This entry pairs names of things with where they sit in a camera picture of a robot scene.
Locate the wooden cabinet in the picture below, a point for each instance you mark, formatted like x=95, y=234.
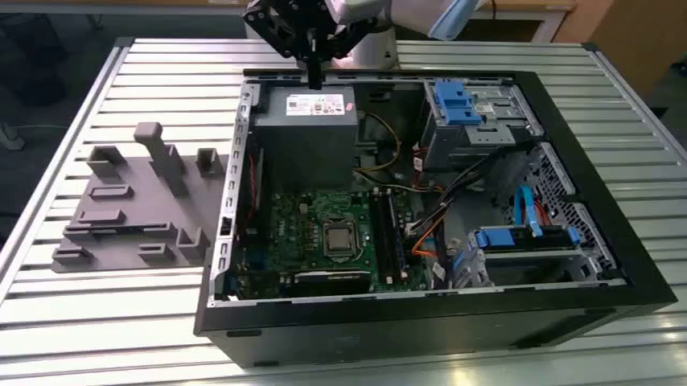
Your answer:
x=634, y=40

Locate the black RAM slot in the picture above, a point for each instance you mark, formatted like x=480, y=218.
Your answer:
x=379, y=233
x=388, y=237

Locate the grey parts rack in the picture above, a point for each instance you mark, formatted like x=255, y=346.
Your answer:
x=133, y=189

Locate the CPU socket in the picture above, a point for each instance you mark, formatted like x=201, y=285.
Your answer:
x=339, y=221

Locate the grey power supply unit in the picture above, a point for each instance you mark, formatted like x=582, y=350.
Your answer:
x=300, y=153

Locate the grey metal disk bay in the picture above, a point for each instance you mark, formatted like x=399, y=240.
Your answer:
x=531, y=255

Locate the blue plastic drive latch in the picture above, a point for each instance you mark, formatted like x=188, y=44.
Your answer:
x=456, y=104

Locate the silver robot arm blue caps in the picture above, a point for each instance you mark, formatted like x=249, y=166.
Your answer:
x=377, y=48

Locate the silver CPU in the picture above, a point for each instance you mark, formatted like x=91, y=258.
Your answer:
x=340, y=238

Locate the grey metal drive cage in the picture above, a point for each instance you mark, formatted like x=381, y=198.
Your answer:
x=493, y=136

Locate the green motherboard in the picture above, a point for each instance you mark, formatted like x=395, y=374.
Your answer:
x=289, y=241

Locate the black graphics card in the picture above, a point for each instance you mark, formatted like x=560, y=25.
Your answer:
x=332, y=282

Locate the hard disk in blue carrier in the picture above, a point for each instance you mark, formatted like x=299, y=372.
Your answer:
x=528, y=240

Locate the white furniture leg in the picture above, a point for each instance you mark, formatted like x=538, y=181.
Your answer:
x=11, y=138

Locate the black open PC case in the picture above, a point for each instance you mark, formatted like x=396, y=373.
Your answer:
x=429, y=333

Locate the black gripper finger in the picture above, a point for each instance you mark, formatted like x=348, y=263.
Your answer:
x=351, y=36
x=268, y=32

